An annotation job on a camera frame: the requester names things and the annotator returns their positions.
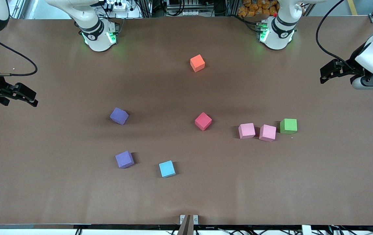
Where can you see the green foam block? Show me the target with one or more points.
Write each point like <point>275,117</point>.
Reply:
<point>288,126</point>

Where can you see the metal table bracket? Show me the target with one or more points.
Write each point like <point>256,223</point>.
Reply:
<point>189,223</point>

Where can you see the purple foam block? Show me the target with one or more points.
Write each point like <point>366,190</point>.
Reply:
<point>119,116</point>
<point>124,159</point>

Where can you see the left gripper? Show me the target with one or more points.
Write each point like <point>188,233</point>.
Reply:
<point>349,70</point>

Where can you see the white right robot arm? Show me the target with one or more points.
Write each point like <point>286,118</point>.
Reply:
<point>98,39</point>

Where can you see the pink foam block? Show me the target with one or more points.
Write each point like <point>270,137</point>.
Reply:
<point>267,133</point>
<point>247,131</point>

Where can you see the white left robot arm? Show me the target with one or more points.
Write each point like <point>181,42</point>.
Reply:
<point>276,36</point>

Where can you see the orange snack bag pile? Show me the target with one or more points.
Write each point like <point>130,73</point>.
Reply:
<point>255,8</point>

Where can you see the orange foam block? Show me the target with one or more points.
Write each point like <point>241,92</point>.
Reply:
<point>197,63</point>

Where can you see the blue foam block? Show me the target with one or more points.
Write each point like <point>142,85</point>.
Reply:
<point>167,169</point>

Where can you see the white power strip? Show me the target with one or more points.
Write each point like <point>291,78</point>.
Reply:
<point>118,5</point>

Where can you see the red foam block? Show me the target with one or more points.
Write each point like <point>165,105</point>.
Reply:
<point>203,121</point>

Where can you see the dark equipment rack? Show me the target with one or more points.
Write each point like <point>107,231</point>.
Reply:
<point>180,6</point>

